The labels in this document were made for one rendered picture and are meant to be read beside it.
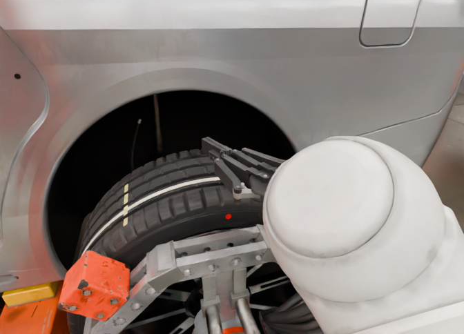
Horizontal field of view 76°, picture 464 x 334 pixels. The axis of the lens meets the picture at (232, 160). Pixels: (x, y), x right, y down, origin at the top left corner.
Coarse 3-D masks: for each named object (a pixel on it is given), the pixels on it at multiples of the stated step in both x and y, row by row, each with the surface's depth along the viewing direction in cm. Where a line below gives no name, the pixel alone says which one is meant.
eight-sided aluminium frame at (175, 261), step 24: (192, 240) 55; (216, 240) 55; (240, 240) 57; (264, 240) 55; (144, 264) 54; (168, 264) 50; (192, 264) 51; (216, 264) 52; (240, 264) 54; (144, 288) 51; (120, 312) 52
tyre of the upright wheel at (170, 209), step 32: (160, 160) 72; (192, 160) 69; (128, 192) 67; (192, 192) 59; (224, 192) 59; (96, 224) 66; (128, 224) 56; (160, 224) 55; (192, 224) 57; (224, 224) 59; (256, 224) 62; (128, 256) 57
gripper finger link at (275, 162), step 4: (244, 148) 53; (248, 148) 53; (244, 152) 53; (248, 152) 52; (252, 152) 52; (256, 152) 52; (252, 156) 52; (256, 156) 51; (260, 156) 51; (264, 156) 51; (268, 156) 51; (256, 160) 52; (260, 160) 51; (264, 160) 51; (268, 160) 50; (272, 160) 50; (276, 160) 50; (280, 160) 50; (284, 160) 50; (272, 164) 50; (276, 164) 49; (280, 164) 49
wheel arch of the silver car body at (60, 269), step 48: (144, 96) 71; (192, 96) 106; (96, 144) 106; (144, 144) 111; (192, 144) 116; (240, 144) 121; (288, 144) 95; (48, 192) 76; (96, 192) 115; (48, 240) 84
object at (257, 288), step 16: (256, 272) 101; (272, 272) 95; (176, 288) 69; (192, 288) 70; (256, 288) 76; (272, 288) 92; (288, 288) 86; (160, 304) 93; (176, 304) 73; (192, 304) 77; (256, 304) 80; (272, 304) 83; (144, 320) 71; (160, 320) 89; (176, 320) 77; (192, 320) 76; (256, 320) 90
